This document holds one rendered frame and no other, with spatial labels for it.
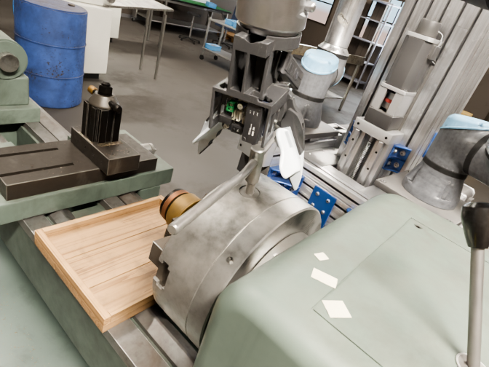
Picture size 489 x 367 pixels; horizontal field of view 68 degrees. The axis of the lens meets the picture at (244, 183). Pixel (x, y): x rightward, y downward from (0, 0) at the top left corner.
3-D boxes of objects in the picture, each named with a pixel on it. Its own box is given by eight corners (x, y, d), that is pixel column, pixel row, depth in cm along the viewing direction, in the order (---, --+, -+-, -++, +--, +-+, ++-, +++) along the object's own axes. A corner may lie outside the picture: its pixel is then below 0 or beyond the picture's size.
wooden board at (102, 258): (226, 265, 98) (230, 254, 96) (102, 333, 71) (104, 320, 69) (158, 205, 112) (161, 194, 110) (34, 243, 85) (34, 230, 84)
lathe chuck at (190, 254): (286, 279, 86) (324, 172, 67) (180, 371, 66) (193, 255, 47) (258, 257, 90) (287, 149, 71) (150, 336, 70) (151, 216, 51)
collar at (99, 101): (124, 108, 103) (126, 99, 102) (97, 110, 97) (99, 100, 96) (109, 97, 107) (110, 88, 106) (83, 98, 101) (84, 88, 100)
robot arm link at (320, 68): (287, 87, 121) (301, 46, 115) (299, 84, 132) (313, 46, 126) (320, 100, 118) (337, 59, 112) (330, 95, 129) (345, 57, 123)
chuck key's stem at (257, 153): (243, 199, 62) (254, 141, 55) (255, 204, 61) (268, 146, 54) (238, 206, 60) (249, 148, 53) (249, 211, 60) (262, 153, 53)
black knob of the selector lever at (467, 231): (486, 247, 38) (514, 210, 36) (481, 258, 36) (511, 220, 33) (448, 226, 40) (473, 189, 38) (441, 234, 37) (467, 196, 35)
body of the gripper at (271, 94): (205, 132, 43) (216, 26, 36) (235, 107, 50) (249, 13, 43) (264, 154, 41) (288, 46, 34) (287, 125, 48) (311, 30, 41)
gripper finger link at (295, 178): (283, 208, 47) (254, 144, 43) (296, 184, 51) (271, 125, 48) (305, 204, 45) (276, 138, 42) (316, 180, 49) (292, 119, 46)
